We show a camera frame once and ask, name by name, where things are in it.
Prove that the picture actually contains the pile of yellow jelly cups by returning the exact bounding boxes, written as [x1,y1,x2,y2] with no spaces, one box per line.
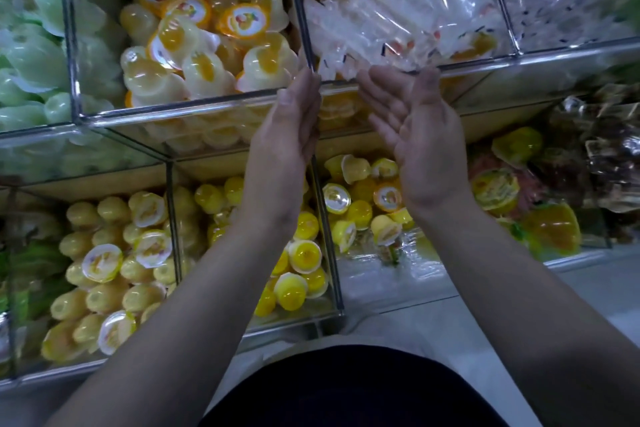
[195,176,333,320]

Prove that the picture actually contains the pile of orange-lid jelly cups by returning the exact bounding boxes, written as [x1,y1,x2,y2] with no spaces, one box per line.
[118,0,303,151]

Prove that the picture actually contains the person's left forearm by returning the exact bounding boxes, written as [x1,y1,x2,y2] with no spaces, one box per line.
[45,216,301,427]

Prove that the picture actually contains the light grey shorts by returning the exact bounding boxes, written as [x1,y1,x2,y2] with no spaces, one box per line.
[205,316,441,415]

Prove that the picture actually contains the green juice pouches pile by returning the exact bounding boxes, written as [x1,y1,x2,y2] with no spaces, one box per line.
[0,232,73,365]

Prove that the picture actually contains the person's right hand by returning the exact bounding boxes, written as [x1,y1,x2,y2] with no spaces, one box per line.
[357,64,473,221]

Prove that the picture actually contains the pile of pale yellow jelly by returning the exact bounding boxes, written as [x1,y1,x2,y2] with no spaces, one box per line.
[40,191,201,363]

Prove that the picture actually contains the pile of clear packets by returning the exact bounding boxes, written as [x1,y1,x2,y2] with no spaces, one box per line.
[300,0,508,81]

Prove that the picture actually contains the person's left hand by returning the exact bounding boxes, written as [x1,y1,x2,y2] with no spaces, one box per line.
[240,69,323,235]

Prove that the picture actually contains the pile of pastel jelly cups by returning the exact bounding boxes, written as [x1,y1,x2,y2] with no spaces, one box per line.
[320,153,417,255]

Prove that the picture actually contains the person's right forearm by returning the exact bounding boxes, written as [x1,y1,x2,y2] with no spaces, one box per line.
[415,196,640,427]

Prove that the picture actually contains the pile of green jelly cups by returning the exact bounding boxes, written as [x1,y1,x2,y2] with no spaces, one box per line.
[0,0,123,135]

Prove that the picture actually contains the black shirt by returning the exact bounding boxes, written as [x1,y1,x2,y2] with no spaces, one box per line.
[200,344,509,427]

